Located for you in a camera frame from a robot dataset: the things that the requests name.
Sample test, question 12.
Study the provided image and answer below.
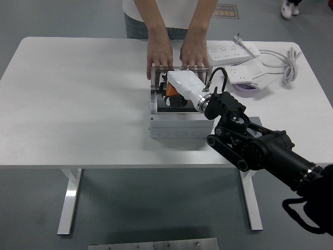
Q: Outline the robot right hand white black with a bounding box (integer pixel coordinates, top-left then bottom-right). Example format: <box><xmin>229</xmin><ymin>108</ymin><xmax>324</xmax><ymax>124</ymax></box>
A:
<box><xmin>159</xmin><ymin>69</ymin><xmax>210</xmax><ymax>110</ymax></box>

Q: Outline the person's left hand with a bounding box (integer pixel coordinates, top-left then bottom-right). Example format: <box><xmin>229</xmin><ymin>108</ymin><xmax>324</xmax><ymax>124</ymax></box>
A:
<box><xmin>179</xmin><ymin>36</ymin><xmax>210</xmax><ymax>82</ymax></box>

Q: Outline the person's right hand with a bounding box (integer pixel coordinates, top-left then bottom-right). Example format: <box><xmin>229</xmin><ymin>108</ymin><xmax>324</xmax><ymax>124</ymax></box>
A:
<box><xmin>146</xmin><ymin>35</ymin><xmax>174</xmax><ymax>81</ymax></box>

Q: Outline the orange cylindrical battery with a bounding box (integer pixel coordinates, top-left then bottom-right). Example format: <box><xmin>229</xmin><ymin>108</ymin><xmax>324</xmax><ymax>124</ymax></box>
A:
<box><xmin>165</xmin><ymin>83</ymin><xmax>182</xmax><ymax>97</ymax></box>

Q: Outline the transparent hinged box lid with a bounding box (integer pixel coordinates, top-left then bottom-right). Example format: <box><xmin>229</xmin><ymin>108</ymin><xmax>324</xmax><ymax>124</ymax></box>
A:
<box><xmin>150</xmin><ymin>65</ymin><xmax>213</xmax><ymax>94</ymax></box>

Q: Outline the grey plastic enclosure box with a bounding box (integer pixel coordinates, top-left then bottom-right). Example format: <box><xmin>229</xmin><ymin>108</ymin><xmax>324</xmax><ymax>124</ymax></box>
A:
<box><xmin>148</xmin><ymin>90</ymin><xmax>216</xmax><ymax>139</ymax></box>

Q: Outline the grey block battery holder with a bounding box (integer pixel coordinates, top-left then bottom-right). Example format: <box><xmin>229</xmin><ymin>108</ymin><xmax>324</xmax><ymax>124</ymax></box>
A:
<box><xmin>247</xmin><ymin>116</ymin><xmax>262</xmax><ymax>138</ymax></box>

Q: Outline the white power strip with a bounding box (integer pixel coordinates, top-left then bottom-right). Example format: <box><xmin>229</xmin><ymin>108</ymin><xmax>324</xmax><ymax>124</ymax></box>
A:
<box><xmin>207</xmin><ymin>43</ymin><xmax>261</xmax><ymax>67</ymax></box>

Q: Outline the person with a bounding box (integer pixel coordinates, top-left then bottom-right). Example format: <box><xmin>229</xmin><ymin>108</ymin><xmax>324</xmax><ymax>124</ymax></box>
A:
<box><xmin>122</xmin><ymin>0</ymin><xmax>219</xmax><ymax>40</ymax></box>

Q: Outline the brown floor sign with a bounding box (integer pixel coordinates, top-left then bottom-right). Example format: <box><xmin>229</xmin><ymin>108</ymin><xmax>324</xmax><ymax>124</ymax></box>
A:
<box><xmin>210</xmin><ymin>4</ymin><xmax>239</xmax><ymax>19</ymax></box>

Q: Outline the purple round dish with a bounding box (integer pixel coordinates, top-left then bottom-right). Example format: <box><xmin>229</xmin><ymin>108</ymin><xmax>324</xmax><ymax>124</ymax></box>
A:
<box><xmin>230</xmin><ymin>63</ymin><xmax>261</xmax><ymax>94</ymax></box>

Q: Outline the white table leg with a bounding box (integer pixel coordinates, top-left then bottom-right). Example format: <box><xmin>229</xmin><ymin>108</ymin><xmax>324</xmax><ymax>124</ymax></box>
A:
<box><xmin>238</xmin><ymin>167</ymin><xmax>263</xmax><ymax>231</ymax></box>
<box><xmin>57</xmin><ymin>168</ymin><xmax>83</xmax><ymax>235</ymax></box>

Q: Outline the grey metal plate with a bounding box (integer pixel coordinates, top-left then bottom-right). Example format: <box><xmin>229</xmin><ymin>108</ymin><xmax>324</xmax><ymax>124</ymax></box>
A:
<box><xmin>88</xmin><ymin>237</ymin><xmax>219</xmax><ymax>250</ymax></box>

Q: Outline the white wall socket panel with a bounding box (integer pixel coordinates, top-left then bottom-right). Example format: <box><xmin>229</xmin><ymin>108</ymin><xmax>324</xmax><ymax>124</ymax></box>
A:
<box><xmin>224</xmin><ymin>65</ymin><xmax>253</xmax><ymax>84</ymax></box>

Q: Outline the white switch panel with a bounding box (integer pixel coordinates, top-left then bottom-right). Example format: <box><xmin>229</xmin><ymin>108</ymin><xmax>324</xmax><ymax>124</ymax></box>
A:
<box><xmin>245</xmin><ymin>60</ymin><xmax>266</xmax><ymax>79</ymax></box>
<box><xmin>249</xmin><ymin>73</ymin><xmax>279</xmax><ymax>90</ymax></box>

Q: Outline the white power cord with plug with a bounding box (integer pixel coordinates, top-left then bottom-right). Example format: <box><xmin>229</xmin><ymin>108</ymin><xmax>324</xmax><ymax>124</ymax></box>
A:
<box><xmin>232</xmin><ymin>32</ymin><xmax>302</xmax><ymax>84</ymax></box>

